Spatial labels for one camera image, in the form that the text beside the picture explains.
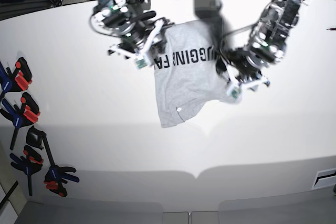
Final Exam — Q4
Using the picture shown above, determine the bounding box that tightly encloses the blue red clamp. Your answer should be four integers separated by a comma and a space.
1, 57, 33, 100
9, 145, 44, 196
1, 92, 40, 151
44, 165, 80, 197

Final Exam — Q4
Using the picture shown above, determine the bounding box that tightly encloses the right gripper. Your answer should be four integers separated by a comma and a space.
108, 17, 175, 69

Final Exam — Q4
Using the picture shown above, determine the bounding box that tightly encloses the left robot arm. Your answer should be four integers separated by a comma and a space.
216, 0, 307, 100

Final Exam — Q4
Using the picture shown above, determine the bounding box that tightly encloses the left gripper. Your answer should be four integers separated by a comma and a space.
216, 48, 270, 101

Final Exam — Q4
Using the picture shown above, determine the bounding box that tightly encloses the blue red clamp bottom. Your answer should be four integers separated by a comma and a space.
44, 165, 80, 197

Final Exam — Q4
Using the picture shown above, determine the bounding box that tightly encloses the blue red clamp lower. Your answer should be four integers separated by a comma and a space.
9, 145, 44, 196

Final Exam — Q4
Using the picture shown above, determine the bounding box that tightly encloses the blue red clamp middle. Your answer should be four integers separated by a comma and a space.
1, 92, 40, 151

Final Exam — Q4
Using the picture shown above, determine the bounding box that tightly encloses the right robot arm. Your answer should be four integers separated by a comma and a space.
89, 0, 173, 69

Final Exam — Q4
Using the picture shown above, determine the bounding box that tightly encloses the blue red clamp upper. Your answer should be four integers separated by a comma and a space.
1, 57, 33, 100

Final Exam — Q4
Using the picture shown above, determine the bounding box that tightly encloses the grey T-shirt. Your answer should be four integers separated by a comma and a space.
154, 19, 237, 128

